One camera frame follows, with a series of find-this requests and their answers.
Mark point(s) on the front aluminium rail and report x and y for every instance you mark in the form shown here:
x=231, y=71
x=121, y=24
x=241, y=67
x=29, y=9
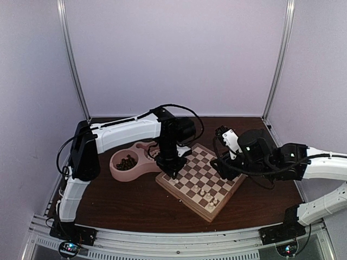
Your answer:
x=116, y=244

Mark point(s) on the left aluminium frame post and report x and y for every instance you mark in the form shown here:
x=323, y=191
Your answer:
x=61, y=8

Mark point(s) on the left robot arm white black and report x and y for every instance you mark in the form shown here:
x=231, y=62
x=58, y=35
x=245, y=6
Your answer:
x=91, y=140

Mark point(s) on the aluminium frame post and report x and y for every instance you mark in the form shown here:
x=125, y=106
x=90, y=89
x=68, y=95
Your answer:
x=61, y=8
x=285, y=40

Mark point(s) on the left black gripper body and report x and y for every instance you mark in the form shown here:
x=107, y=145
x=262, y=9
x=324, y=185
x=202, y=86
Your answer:
x=168, y=155

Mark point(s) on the pink double bowl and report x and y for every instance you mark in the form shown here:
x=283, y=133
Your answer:
x=144, y=153

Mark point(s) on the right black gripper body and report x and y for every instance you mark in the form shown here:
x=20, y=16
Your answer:
x=255, y=169

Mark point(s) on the dark chess pieces pile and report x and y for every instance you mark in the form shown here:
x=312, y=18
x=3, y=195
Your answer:
x=126, y=163

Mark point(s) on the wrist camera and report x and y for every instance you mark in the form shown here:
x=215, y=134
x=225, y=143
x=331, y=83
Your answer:
x=183, y=151
x=228, y=138

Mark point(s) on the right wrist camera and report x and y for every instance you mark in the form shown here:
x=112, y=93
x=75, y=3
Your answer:
x=228, y=138

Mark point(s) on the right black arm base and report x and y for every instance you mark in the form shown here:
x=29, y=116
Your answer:
x=284, y=237

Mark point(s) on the wooden chess board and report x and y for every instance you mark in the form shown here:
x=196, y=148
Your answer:
x=198, y=171

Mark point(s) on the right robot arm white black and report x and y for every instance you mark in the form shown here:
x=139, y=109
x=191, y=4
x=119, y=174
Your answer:
x=297, y=162

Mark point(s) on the right aluminium frame post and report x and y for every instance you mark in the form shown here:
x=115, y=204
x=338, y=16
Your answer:
x=285, y=40

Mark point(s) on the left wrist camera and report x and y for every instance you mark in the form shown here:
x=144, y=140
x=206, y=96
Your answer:
x=183, y=151

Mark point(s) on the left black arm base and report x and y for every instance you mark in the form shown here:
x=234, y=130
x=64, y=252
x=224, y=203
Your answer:
x=73, y=242

